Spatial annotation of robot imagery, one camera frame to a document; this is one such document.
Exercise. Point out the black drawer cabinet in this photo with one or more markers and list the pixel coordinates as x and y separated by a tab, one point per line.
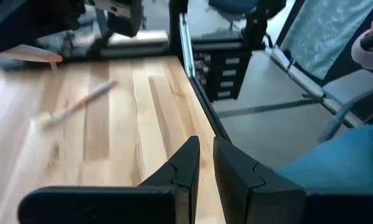
242	77

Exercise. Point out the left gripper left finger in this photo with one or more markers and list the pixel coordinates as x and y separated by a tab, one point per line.
186	168

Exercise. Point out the orange white toothbrush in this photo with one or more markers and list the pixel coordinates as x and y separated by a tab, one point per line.
27	53
80	101

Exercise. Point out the grey chair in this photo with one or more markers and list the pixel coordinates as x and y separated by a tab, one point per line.
354	85

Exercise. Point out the silver aluminium bracket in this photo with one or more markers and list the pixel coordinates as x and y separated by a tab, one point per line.
186	46

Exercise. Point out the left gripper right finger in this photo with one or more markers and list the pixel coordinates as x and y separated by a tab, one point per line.
242	174

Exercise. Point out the pale teal patterned cloth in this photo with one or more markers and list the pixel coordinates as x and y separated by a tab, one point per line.
323	31

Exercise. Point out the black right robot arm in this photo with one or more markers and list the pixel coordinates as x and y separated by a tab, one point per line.
128	23

